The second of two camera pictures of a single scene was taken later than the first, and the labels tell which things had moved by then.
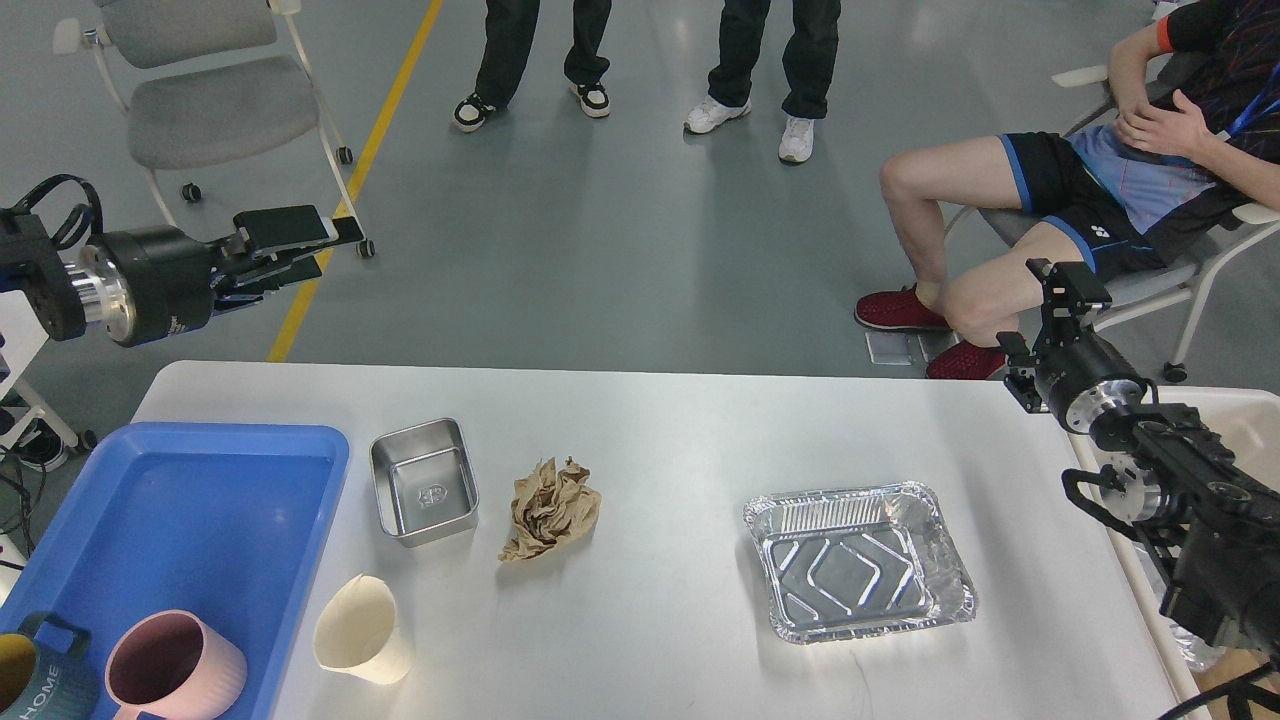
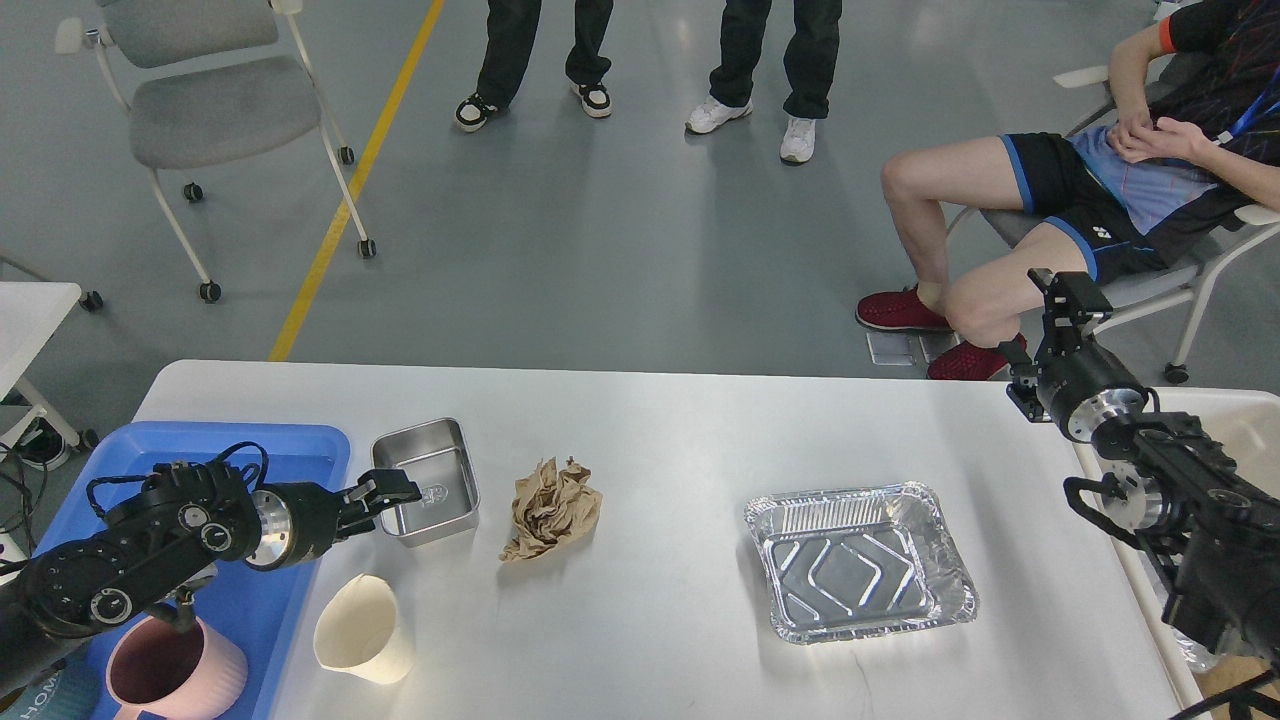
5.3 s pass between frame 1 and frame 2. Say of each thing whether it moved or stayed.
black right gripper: stayed
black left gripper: moved
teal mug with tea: stayed
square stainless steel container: stayed
